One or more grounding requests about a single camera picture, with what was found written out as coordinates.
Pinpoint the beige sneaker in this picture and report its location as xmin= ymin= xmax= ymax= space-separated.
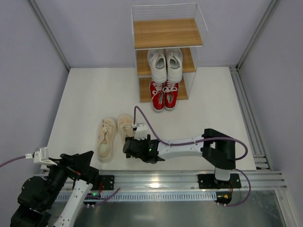
xmin=117 ymin=114 xmax=133 ymax=145
xmin=97 ymin=117 xmax=116 ymax=163

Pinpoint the red canvas sneaker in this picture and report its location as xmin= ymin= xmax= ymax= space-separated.
xmin=150 ymin=80 xmax=164 ymax=112
xmin=163 ymin=80 xmax=179 ymax=111

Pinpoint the white sneaker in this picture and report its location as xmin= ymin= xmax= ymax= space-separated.
xmin=165 ymin=48 xmax=183 ymax=83
xmin=147 ymin=49 xmax=167 ymax=83

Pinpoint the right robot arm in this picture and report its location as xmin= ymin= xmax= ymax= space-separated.
xmin=123 ymin=129 xmax=236 ymax=183

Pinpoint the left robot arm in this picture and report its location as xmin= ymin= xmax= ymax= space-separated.
xmin=10 ymin=151 xmax=99 ymax=227

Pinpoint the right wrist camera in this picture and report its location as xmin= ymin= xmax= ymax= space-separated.
xmin=132 ymin=123 xmax=148 ymax=140

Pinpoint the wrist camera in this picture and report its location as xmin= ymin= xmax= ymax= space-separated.
xmin=132 ymin=123 xmax=148 ymax=140
xmin=25 ymin=147 xmax=57 ymax=166

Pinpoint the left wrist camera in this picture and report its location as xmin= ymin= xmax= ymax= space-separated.
xmin=25 ymin=147 xmax=57 ymax=166

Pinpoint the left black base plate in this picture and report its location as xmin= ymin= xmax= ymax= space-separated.
xmin=94 ymin=175 xmax=115 ymax=192

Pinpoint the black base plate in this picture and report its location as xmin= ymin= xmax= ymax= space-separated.
xmin=94 ymin=175 xmax=115 ymax=192
xmin=197 ymin=173 xmax=241 ymax=189

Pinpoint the white slotted cable duct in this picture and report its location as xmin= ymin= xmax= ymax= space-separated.
xmin=56 ymin=191 xmax=217 ymax=202

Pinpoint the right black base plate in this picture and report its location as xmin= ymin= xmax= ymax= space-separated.
xmin=197 ymin=173 xmax=241 ymax=189

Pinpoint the right aluminium frame rail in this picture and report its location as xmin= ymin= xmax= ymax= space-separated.
xmin=229 ymin=66 xmax=271 ymax=171

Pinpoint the aluminium mounting rail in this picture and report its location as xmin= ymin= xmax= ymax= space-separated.
xmin=100 ymin=170 xmax=287 ymax=192

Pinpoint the white wire shoe shelf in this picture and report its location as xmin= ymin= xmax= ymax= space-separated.
xmin=131 ymin=3 xmax=208 ymax=103

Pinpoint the left corner aluminium post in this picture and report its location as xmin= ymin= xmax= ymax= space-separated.
xmin=27 ymin=0 xmax=71 ymax=72

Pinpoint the corner aluminium post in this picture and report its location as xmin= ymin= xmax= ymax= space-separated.
xmin=236 ymin=0 xmax=281 ymax=70
xmin=27 ymin=0 xmax=71 ymax=72

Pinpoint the right corner aluminium post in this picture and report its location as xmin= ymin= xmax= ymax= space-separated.
xmin=236 ymin=0 xmax=281 ymax=70

